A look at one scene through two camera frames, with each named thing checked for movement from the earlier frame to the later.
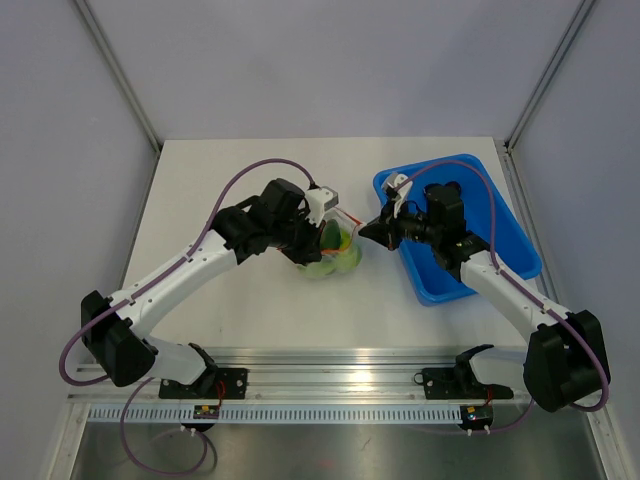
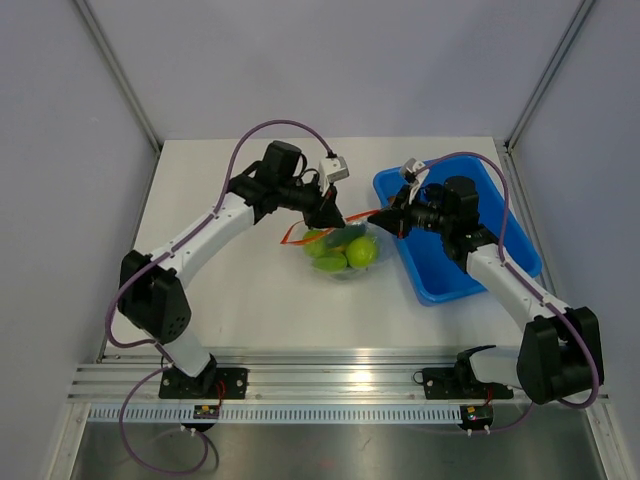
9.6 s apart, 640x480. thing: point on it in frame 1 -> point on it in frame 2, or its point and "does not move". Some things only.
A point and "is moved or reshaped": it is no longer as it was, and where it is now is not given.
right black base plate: x=460 y=383 does not move
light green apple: x=350 y=260 -> x=361 y=252
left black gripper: x=310 y=252 -> x=326 y=214
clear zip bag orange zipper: x=340 y=254 is moved or reshaped
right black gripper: x=378 y=230 -> x=393 y=220
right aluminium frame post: x=547 y=75 does not move
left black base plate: x=217 y=383 does not move
